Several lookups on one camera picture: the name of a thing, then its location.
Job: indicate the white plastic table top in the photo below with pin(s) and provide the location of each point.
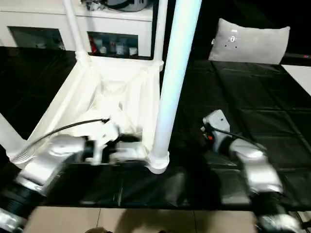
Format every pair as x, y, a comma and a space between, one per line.
126, 97

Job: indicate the white plastic table leg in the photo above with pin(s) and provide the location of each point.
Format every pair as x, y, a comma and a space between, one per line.
75, 31
9, 136
160, 31
177, 72

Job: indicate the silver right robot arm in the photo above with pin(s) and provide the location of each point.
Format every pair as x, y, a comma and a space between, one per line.
260, 170

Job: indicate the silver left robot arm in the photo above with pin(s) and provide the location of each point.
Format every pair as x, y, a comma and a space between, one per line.
43, 167

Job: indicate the black work mat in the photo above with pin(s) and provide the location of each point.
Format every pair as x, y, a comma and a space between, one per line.
255, 97

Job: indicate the dark robot lower body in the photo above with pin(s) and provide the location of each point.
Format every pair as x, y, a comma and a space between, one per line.
97, 230

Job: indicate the black cabinet with yellow label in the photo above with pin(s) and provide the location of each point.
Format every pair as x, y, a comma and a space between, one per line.
206, 29

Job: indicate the white flat board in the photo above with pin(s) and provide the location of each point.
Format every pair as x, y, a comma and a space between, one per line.
301, 75

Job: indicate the grey helmet on cabinet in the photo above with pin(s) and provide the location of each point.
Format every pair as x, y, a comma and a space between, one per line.
128, 4

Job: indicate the dark clutter on cabinet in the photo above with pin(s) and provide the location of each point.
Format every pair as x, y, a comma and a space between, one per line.
93, 4

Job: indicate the white glass-door cabinet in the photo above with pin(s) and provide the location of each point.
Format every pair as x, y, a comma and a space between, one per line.
36, 17

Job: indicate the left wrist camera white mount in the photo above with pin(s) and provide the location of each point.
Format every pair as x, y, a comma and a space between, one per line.
107, 133

